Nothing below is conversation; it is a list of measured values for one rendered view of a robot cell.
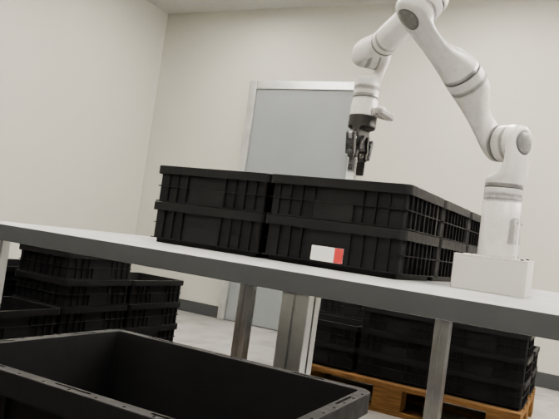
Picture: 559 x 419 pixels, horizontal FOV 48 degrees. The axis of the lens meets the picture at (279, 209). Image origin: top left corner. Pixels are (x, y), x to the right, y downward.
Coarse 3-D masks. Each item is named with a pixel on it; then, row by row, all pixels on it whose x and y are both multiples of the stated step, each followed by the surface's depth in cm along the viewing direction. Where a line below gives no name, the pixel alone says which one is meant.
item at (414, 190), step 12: (276, 180) 168; (288, 180) 166; (300, 180) 164; (312, 180) 162; (324, 180) 160; (336, 180) 159; (348, 180) 157; (360, 180) 155; (396, 192) 150; (408, 192) 149; (420, 192) 155
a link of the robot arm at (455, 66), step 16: (400, 0) 137; (416, 0) 135; (432, 0) 136; (400, 16) 139; (416, 16) 136; (432, 16) 136; (416, 32) 140; (432, 32) 138; (432, 48) 141; (448, 48) 140; (432, 64) 147; (448, 64) 142; (464, 64) 142; (448, 80) 146; (464, 80) 144
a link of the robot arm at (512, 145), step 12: (492, 132) 156; (504, 132) 153; (516, 132) 151; (528, 132) 153; (492, 144) 155; (504, 144) 152; (516, 144) 151; (528, 144) 153; (504, 156) 151; (516, 156) 151; (528, 156) 154; (504, 168) 151; (516, 168) 152; (528, 168) 155; (492, 180) 154; (504, 180) 152; (516, 180) 152
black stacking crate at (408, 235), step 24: (288, 216) 165; (288, 240) 165; (312, 240) 162; (336, 240) 158; (360, 240) 155; (384, 240) 152; (408, 240) 151; (432, 240) 167; (312, 264) 162; (336, 264) 156; (360, 264) 154; (384, 264) 151; (408, 264) 156; (432, 264) 170
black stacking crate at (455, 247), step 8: (440, 240) 175; (440, 248) 178; (448, 248) 181; (456, 248) 188; (464, 248) 197; (440, 256) 179; (448, 256) 185; (440, 264) 179; (448, 264) 184; (432, 272) 175; (440, 272) 178; (448, 272) 188; (432, 280) 176; (440, 280) 183; (448, 280) 191
